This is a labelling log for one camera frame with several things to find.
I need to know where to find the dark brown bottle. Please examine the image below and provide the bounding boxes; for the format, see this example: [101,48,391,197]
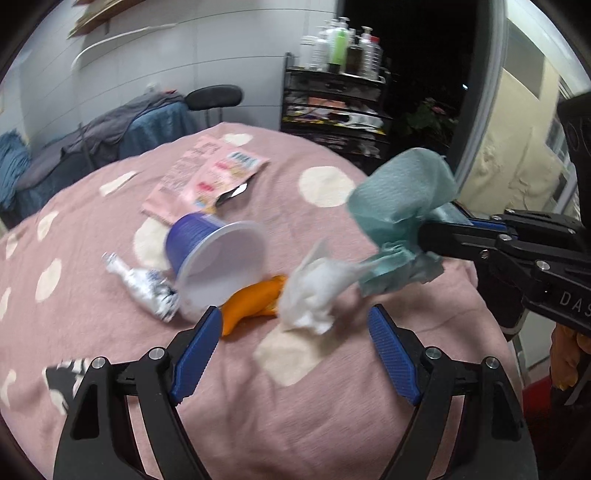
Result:
[346,37,363,75]

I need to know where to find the orange wrapper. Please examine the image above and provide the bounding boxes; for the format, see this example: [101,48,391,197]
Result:
[221,274,288,338]

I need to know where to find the pale pink packet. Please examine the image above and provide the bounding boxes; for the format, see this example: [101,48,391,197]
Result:
[141,135,221,225]

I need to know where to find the glass sliding door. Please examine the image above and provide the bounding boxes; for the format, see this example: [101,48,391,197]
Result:
[452,0,591,222]

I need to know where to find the black trolley cart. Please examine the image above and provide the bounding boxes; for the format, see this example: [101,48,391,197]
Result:
[279,53,394,160]

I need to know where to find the person's right hand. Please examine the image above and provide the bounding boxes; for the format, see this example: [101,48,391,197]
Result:
[550,323,591,407]

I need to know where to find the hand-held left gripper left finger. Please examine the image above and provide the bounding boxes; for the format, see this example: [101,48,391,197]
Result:
[53,305,225,480]

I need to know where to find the potted plant pink flowers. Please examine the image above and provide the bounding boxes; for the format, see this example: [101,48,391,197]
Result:
[402,98,458,149]

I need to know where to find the white pump bottle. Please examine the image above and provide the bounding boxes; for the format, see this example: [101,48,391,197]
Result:
[316,28,334,71]

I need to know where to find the green bottle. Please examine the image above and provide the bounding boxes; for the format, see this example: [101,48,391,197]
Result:
[329,27,348,74]

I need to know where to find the grey blanket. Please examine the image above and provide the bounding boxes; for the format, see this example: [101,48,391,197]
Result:
[18,92,186,191]

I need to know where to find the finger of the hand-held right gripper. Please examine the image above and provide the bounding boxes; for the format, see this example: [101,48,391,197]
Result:
[455,209,578,241]
[418,220,576,278]

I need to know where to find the teal paper towel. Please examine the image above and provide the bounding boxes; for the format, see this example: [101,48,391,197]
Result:
[347,148,461,299]

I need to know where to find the blue duvet pile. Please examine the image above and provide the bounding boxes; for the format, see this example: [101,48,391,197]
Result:
[0,131,31,209]

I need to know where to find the purple plastic cup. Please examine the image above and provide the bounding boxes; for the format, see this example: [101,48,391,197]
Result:
[165,212,269,322]

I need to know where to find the black round stool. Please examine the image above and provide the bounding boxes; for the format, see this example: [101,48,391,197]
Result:
[185,84,245,128]

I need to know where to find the pink polka-dot blanket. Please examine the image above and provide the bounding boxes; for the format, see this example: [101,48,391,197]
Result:
[0,121,522,480]

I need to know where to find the blue skirted massage bed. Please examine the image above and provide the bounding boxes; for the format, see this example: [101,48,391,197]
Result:
[14,92,200,219]

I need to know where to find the wooden wall shelf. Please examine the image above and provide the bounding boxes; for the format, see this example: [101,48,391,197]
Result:
[69,0,145,38]

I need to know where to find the silver wrapper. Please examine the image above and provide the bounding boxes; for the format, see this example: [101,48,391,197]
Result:
[102,251,181,323]

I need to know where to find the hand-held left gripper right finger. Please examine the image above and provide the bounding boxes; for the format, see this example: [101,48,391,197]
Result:
[367,304,539,480]

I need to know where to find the white floor lamp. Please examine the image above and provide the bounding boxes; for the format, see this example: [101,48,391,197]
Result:
[73,25,179,167]

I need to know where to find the white tissue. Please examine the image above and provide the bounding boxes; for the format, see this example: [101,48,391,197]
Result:
[279,239,371,336]

